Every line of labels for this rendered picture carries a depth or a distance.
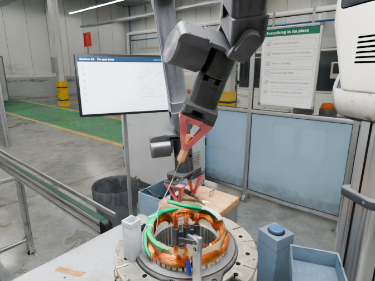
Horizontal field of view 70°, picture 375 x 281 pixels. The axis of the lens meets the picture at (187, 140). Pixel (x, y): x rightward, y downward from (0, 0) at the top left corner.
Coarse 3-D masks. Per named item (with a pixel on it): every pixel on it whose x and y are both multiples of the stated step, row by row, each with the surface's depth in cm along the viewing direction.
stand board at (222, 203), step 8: (176, 192) 95; (200, 192) 95; (208, 192) 95; (216, 192) 95; (208, 200) 89; (216, 200) 89; (224, 200) 89; (232, 200) 89; (160, 208) 89; (216, 208) 84; (224, 208) 84; (232, 208) 88
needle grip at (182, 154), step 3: (186, 135) 54; (189, 135) 54; (192, 135) 55; (186, 138) 54; (189, 138) 54; (192, 138) 54; (186, 141) 54; (189, 141) 54; (180, 150) 55; (183, 150) 55; (180, 153) 55; (183, 153) 55; (186, 153) 55; (180, 156) 55; (183, 156) 55; (177, 159) 56; (180, 159) 56; (183, 159) 56
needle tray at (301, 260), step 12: (300, 252) 66; (312, 252) 65; (324, 252) 65; (300, 264) 66; (312, 264) 66; (324, 264) 65; (336, 264) 63; (300, 276) 62; (312, 276) 62; (324, 276) 62; (336, 276) 62
